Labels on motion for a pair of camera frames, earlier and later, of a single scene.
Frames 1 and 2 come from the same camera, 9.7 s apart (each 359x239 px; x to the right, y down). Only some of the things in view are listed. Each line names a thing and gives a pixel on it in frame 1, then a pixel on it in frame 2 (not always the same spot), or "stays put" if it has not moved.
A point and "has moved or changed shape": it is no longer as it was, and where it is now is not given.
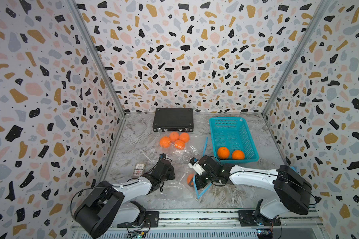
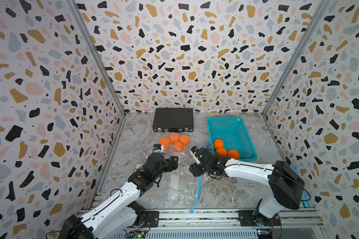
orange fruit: (223, 153) stays put
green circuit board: (137, 234) stays put
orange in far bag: (184, 137) stays put
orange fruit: (238, 155) has moved or changed shape
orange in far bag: (165, 142) stays put
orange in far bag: (173, 136) stays put
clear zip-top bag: (181, 146) stays put
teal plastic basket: (232, 141) stays put
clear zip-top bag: (183, 185) has moved or changed shape
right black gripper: (198, 182) to (194, 169)
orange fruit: (190, 179) to (218, 143)
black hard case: (173, 120) stays put
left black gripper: (172, 176) to (174, 163)
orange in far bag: (179, 145) stays put
